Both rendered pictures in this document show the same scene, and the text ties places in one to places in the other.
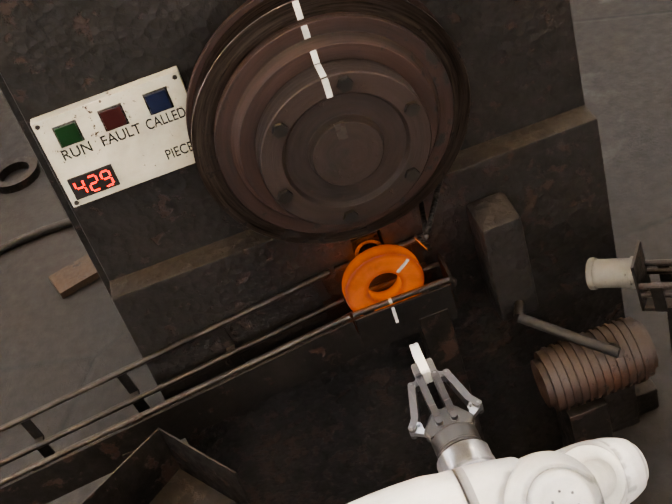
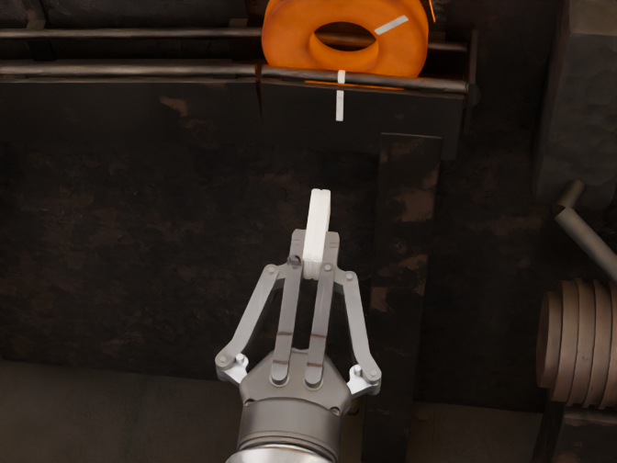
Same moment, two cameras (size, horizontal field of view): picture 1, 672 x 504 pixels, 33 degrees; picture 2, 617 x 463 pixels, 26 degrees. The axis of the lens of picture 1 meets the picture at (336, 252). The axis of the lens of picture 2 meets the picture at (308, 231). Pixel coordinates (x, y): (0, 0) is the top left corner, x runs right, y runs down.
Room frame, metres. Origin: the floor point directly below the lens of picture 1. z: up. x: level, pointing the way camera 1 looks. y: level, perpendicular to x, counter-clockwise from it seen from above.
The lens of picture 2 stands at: (0.69, -0.17, 1.60)
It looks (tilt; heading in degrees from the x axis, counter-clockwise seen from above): 51 degrees down; 9
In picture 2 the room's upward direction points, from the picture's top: straight up
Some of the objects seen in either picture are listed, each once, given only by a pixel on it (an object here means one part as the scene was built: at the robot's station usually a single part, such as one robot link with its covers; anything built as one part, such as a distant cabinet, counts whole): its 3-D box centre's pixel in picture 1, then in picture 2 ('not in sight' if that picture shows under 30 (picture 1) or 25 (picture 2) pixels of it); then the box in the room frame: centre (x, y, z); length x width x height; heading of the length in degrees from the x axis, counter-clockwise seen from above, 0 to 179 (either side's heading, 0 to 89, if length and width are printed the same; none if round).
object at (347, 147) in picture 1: (344, 146); not in sight; (1.51, -0.07, 1.11); 0.28 x 0.06 x 0.28; 92
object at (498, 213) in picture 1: (502, 256); (588, 89); (1.63, -0.30, 0.68); 0.11 x 0.08 x 0.24; 2
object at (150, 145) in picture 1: (123, 138); not in sight; (1.70, 0.28, 1.15); 0.26 x 0.02 x 0.18; 92
